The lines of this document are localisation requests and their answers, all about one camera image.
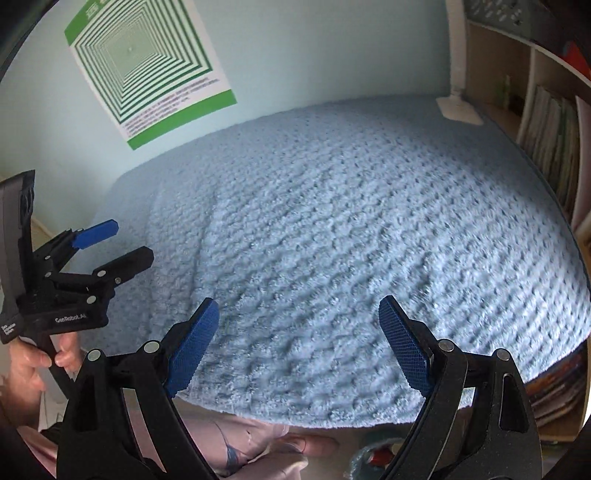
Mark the light blue fleece blanket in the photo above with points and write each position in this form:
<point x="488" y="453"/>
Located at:
<point x="346" y="207"/>

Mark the white desk lamp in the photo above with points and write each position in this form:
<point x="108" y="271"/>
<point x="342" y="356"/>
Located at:
<point x="457" y="46"/>

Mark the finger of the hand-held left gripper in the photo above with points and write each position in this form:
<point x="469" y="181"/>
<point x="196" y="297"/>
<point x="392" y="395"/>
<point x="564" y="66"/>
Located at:
<point x="127" y="263"/>
<point x="94" y="233"/>

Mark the red pen holder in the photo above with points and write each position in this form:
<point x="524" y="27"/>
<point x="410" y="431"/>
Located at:
<point x="577" y="57"/>

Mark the person's pink pants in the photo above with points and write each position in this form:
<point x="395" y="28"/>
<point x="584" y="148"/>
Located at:
<point x="258" y="438"/>

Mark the green striped wall poster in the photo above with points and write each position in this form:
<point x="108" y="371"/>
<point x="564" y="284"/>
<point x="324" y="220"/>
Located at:
<point x="152" y="46"/>

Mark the small green bottle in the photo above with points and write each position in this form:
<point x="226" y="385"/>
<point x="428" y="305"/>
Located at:
<point x="505" y="90"/>

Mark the row of colourful books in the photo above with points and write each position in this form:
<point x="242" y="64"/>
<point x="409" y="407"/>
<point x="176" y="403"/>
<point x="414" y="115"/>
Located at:
<point x="554" y="383"/>

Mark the person's left hand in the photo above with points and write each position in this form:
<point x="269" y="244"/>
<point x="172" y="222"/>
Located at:
<point x="23" y="369"/>

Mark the small dark bottle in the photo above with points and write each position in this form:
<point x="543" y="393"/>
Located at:
<point x="517" y="104"/>

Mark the grey perforated file rack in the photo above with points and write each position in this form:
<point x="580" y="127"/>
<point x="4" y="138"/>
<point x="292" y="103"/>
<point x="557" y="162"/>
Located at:
<point x="508" y="14"/>

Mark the wooden bookshelf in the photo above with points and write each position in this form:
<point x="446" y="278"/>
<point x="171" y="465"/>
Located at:
<point x="489" y="60"/>

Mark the person's left forearm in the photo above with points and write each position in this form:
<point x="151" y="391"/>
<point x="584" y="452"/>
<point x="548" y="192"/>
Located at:
<point x="23" y="415"/>

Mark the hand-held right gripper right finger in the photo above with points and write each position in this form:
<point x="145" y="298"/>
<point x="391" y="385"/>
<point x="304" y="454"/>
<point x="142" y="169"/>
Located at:
<point x="408" y="346"/>

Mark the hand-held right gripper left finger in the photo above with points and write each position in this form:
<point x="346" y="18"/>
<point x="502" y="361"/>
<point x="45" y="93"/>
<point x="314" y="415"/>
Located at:
<point x="194" y="346"/>

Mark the teal bin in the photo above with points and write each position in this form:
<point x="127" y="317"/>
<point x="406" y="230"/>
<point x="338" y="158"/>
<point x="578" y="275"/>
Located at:
<point x="364" y="461"/>

